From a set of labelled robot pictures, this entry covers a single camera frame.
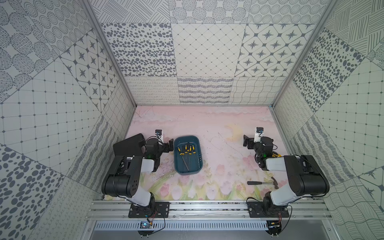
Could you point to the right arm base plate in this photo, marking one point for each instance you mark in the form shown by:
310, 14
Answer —
268, 210

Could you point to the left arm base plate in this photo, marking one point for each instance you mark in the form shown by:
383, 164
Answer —
154, 210

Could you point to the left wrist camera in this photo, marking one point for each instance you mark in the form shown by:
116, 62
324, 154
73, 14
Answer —
159, 135

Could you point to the file tool black yellow handle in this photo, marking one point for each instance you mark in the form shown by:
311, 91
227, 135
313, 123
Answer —
180, 155

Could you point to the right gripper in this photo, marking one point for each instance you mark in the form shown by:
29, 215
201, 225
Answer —
250, 142

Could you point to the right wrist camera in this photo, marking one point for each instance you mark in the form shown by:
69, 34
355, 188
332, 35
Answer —
258, 134

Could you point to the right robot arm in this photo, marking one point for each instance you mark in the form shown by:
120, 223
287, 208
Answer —
305, 178

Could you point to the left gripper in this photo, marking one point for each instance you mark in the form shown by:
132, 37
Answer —
167, 145

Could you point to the white cable duct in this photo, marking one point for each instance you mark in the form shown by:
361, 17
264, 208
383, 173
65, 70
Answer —
181, 225

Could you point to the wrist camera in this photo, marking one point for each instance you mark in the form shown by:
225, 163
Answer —
258, 134
159, 135

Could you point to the aluminium mounting rail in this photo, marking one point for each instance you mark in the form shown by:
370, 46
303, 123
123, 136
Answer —
208, 210

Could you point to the claw hammer black handle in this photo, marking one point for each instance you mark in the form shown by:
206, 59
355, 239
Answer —
264, 182

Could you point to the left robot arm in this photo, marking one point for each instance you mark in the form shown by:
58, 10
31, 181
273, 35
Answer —
133, 156

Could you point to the teal plastic storage box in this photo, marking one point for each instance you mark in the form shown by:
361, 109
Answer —
178, 162

